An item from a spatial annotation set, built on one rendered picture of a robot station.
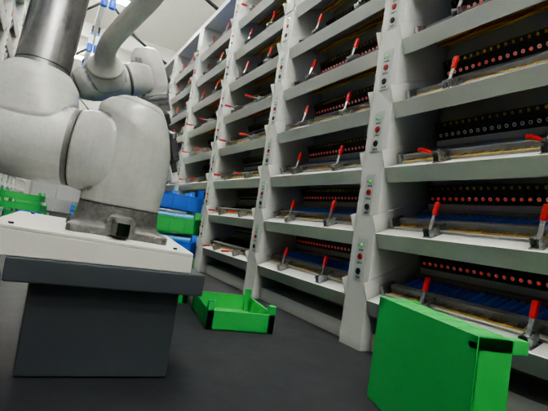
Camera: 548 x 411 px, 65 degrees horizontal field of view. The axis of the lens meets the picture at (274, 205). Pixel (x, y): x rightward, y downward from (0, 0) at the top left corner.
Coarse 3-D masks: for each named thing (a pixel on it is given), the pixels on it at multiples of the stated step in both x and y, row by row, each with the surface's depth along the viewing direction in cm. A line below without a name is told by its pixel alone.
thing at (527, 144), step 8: (488, 144) 101; (496, 144) 98; (504, 144) 96; (512, 144) 95; (520, 144) 93; (528, 144) 92; (536, 144) 90; (456, 152) 108; (464, 152) 106; (472, 152) 103; (480, 152) 102; (488, 152) 98; (408, 160) 122
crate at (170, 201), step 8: (168, 192) 147; (192, 192) 168; (200, 192) 151; (168, 200) 147; (176, 200) 148; (184, 200) 149; (192, 200) 150; (200, 200) 151; (168, 208) 147; (176, 208) 148; (184, 208) 149; (192, 208) 150; (200, 208) 151
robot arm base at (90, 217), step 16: (80, 208) 82; (96, 208) 80; (112, 208) 80; (80, 224) 76; (96, 224) 78; (112, 224) 78; (128, 224) 80; (144, 224) 83; (144, 240) 82; (160, 240) 82
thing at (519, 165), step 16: (544, 128) 101; (416, 144) 129; (448, 144) 125; (384, 160) 123; (400, 160) 124; (464, 160) 101; (480, 160) 96; (496, 160) 93; (512, 160) 90; (528, 160) 87; (544, 160) 84; (400, 176) 118; (416, 176) 113; (432, 176) 109; (448, 176) 105; (464, 176) 101; (480, 176) 97; (496, 176) 94; (512, 176) 90; (528, 176) 87; (544, 176) 85
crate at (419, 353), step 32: (384, 320) 83; (416, 320) 72; (448, 320) 67; (384, 352) 81; (416, 352) 71; (448, 352) 63; (480, 352) 57; (512, 352) 58; (384, 384) 79; (416, 384) 70; (448, 384) 62; (480, 384) 57
